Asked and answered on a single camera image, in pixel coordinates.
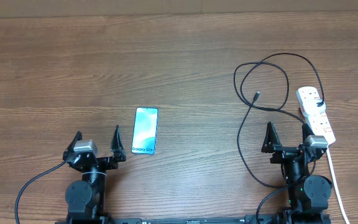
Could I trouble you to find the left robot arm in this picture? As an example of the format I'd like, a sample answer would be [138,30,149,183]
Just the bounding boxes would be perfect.
[63,126,126,223]

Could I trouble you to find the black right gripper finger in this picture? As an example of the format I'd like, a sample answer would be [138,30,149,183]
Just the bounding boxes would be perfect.
[262,122,282,147]
[302,123,314,145]

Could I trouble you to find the black USB charging cable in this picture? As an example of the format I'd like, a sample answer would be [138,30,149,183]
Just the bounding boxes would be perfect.
[233,52,325,189]

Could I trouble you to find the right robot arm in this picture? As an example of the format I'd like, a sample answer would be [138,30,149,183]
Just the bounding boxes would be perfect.
[255,122,333,223]

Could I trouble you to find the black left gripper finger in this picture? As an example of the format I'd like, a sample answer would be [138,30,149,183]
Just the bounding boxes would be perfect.
[68,131,83,152]
[110,125,124,153]

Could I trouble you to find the cardboard backdrop panel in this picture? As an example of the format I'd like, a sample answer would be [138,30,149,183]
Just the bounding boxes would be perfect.
[0,0,358,18]

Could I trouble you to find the white power strip cord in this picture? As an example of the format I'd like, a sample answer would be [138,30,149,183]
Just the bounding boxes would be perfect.
[326,147,350,224]

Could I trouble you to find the Samsung Galaxy smartphone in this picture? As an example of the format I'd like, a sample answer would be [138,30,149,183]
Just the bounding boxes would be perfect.
[131,107,158,155]

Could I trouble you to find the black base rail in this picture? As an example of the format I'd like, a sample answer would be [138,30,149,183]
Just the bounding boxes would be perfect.
[55,214,331,224]

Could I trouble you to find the white charger plug adapter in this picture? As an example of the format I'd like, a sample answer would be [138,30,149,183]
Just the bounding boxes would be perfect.
[300,99,326,117]

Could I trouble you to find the white power strip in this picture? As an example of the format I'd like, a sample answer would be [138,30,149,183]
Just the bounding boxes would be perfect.
[296,86,336,145]

